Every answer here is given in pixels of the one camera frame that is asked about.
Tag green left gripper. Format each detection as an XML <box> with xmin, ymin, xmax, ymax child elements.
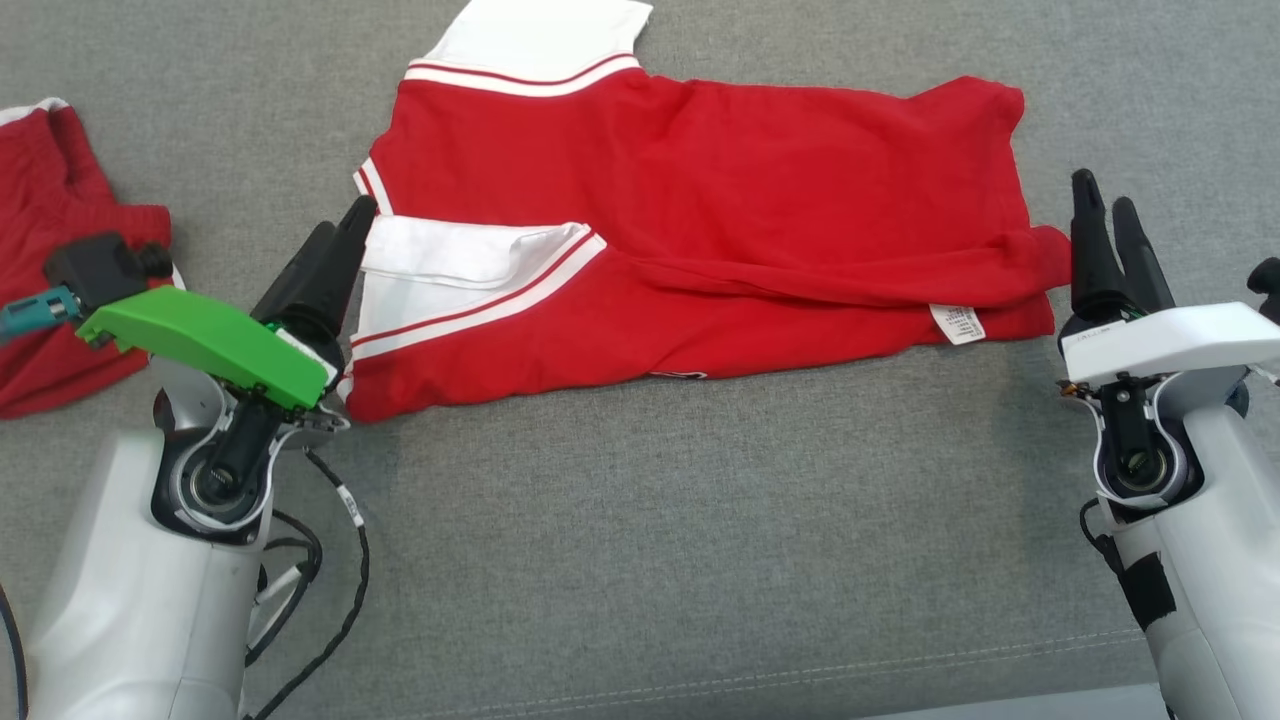
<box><xmin>76</xmin><ymin>195</ymin><xmax>379</xmax><ymax>411</ymax></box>

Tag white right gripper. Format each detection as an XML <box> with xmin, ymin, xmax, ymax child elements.
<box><xmin>1058</xmin><ymin>168</ymin><xmax>1280</xmax><ymax>387</ymax></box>

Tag red white basketball shorts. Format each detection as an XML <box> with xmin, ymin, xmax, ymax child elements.
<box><xmin>0</xmin><ymin>98</ymin><xmax>186</xmax><ymax>419</ymax></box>

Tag red white basketball jersey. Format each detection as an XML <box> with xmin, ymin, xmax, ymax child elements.
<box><xmin>340</xmin><ymin>0</ymin><xmax>1073</xmax><ymax>423</ymax></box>

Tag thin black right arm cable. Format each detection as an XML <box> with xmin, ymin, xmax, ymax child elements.
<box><xmin>1078</xmin><ymin>498</ymin><xmax>1129</xmax><ymax>579</ymax></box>

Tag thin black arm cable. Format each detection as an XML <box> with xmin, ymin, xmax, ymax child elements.
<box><xmin>243</xmin><ymin>448</ymin><xmax>372</xmax><ymax>720</ymax></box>
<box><xmin>1078</xmin><ymin>498</ymin><xmax>1129</xmax><ymax>579</ymax></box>

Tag teal plug camera cable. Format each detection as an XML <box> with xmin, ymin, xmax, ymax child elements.
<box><xmin>0</xmin><ymin>285</ymin><xmax>83</xmax><ymax>347</ymax></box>

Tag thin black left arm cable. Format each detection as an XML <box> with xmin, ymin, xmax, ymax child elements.
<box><xmin>243</xmin><ymin>448</ymin><xmax>372</xmax><ymax>720</ymax></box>

